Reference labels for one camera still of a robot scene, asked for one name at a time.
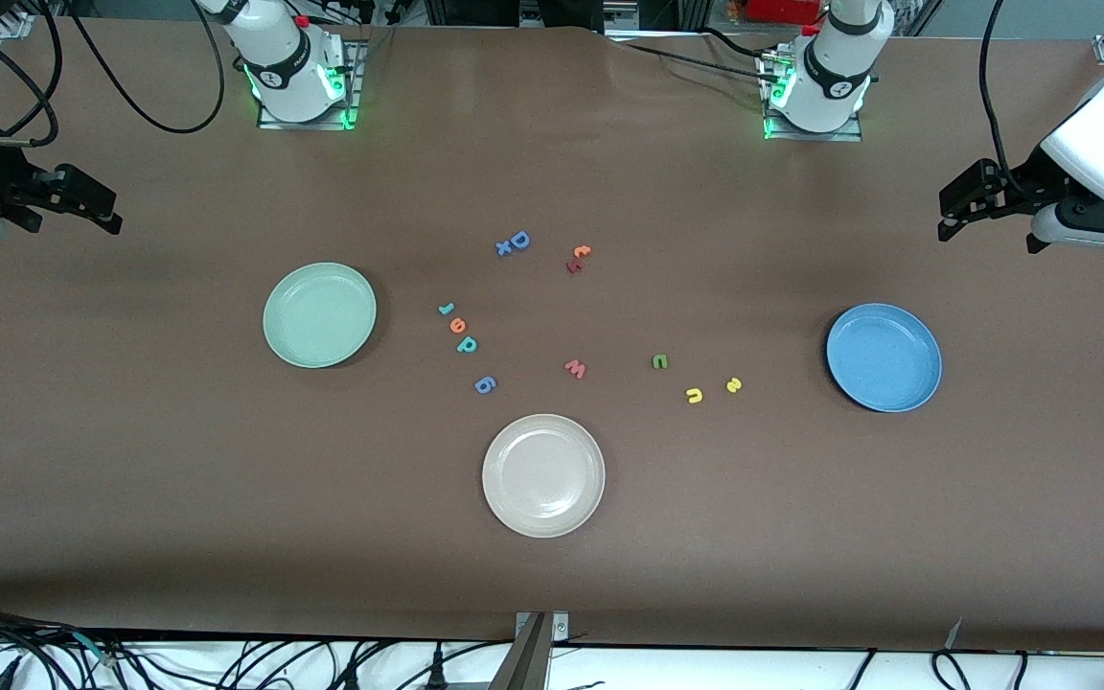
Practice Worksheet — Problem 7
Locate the blue plate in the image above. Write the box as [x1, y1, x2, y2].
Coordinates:
[825, 303, 943, 414]

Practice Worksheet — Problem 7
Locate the pale green plate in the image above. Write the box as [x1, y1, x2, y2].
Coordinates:
[263, 262, 378, 369]

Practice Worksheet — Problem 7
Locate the red box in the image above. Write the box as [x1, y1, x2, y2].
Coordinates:
[742, 0, 823, 26]

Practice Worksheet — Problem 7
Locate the beige plate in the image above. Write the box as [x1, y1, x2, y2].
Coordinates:
[481, 413, 607, 540]

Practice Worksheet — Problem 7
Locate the brown table cover sheet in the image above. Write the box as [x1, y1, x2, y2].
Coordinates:
[0, 17, 1104, 653]

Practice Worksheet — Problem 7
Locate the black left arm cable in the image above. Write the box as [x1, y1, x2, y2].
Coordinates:
[977, 0, 1037, 193]

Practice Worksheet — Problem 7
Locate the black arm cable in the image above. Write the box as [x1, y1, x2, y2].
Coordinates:
[977, 0, 1037, 193]
[0, 0, 227, 150]

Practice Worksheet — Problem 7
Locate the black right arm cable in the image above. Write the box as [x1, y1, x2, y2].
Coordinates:
[0, 0, 227, 150]

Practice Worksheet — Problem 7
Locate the thin black table cable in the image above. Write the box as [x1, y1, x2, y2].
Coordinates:
[701, 27, 783, 60]
[621, 42, 788, 82]

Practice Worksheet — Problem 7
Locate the teal floor cable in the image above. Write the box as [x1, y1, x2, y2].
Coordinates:
[73, 631, 120, 669]

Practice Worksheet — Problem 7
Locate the metal table edge bracket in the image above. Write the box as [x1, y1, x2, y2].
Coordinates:
[490, 611, 570, 690]

